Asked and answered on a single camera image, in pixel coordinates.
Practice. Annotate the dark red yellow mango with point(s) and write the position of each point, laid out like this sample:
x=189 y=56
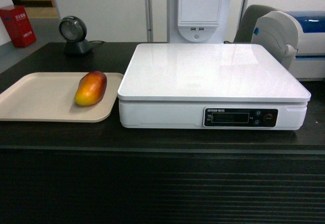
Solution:
x=91 y=89

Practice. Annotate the white checkout scale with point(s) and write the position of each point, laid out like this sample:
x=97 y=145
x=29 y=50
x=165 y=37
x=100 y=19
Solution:
x=210 y=86

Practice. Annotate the black checkout counter cabinet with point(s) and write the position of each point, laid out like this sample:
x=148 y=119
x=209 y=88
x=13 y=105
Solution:
x=104 y=173

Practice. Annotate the white receipt printer kiosk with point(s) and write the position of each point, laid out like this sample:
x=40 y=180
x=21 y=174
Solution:
x=197 y=21

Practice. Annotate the black barcode scanner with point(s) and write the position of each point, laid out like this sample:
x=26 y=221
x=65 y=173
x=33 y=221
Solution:
x=74 y=31

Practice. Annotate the beige plastic tray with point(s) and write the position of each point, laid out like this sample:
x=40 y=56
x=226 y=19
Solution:
x=49 y=96

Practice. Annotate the white blue label printer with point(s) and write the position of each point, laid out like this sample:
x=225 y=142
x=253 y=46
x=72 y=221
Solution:
x=295 y=39

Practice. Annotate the red fire extinguisher box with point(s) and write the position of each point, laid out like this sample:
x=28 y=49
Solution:
x=18 y=26

